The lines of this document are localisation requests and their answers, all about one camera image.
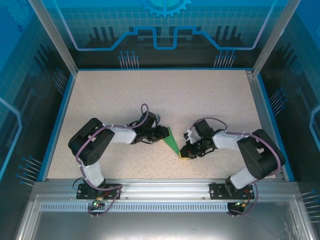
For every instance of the green paper sheet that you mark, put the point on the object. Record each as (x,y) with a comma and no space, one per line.
(172,142)

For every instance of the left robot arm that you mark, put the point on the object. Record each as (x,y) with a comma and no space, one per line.
(90,145)

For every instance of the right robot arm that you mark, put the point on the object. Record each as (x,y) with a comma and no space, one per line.
(260,155)

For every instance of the metal tray panel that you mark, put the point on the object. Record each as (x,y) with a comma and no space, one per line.
(162,225)

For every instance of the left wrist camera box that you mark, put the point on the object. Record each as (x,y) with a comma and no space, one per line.
(158,117)

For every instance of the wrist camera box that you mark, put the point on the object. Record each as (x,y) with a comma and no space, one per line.
(158,117)
(189,135)

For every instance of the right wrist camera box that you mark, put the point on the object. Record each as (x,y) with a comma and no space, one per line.
(189,135)

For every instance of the aluminium mounting rail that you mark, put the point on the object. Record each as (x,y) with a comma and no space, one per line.
(162,190)

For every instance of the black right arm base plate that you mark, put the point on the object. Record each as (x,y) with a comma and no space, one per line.
(216,191)

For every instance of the blue table border frame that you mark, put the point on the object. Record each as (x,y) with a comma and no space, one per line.
(162,69)

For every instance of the aluminium side rail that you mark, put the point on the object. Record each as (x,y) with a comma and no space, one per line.
(264,120)

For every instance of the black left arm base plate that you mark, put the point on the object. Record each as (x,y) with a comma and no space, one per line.
(80,195)

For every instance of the aluminium frame post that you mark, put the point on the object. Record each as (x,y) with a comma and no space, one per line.
(55,40)
(273,37)

